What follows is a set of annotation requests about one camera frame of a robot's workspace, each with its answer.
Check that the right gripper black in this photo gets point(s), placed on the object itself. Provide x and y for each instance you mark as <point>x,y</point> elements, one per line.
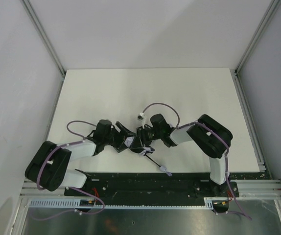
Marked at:
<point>140,138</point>

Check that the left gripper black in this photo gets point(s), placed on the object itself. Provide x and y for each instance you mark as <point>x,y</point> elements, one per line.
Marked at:
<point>117,138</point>

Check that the lilac folding umbrella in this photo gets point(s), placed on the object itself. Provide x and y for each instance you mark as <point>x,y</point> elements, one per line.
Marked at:
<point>135,145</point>

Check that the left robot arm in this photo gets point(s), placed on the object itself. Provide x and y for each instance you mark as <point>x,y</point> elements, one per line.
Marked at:
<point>49,167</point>

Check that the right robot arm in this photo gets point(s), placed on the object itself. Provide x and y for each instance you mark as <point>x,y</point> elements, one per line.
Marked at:
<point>209,135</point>

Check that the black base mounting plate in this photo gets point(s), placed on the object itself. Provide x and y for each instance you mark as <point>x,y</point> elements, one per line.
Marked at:
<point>152,189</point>

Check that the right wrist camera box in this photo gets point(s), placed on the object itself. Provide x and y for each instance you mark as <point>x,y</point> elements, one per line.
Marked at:
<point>142,118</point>

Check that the aluminium frame post right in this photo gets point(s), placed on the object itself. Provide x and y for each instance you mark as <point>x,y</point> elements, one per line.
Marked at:
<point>265,21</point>

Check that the aluminium frame post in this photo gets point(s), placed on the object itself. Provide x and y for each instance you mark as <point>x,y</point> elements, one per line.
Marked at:
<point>31,13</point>
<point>265,21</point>

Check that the aluminium rail front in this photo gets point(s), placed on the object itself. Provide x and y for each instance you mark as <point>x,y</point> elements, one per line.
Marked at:
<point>248,189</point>

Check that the aluminium frame post left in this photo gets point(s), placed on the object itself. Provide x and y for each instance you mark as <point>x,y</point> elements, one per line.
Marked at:
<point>31,13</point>

